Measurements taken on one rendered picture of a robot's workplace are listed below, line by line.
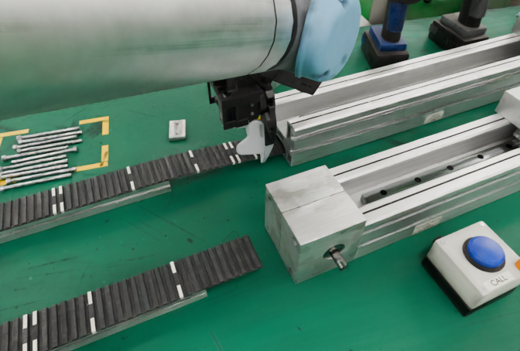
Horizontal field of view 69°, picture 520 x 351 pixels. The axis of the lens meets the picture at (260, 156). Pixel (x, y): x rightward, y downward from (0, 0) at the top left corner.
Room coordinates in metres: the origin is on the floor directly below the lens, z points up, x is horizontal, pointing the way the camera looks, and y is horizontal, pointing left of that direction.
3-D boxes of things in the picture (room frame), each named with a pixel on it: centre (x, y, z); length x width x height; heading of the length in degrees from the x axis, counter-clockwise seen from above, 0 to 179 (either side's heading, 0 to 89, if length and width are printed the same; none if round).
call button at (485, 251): (0.24, -0.27, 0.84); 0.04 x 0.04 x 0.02
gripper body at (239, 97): (0.46, 0.03, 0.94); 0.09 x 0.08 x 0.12; 113
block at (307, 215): (0.28, -0.07, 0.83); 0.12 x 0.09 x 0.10; 23
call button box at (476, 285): (0.25, -0.27, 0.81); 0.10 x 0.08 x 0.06; 23
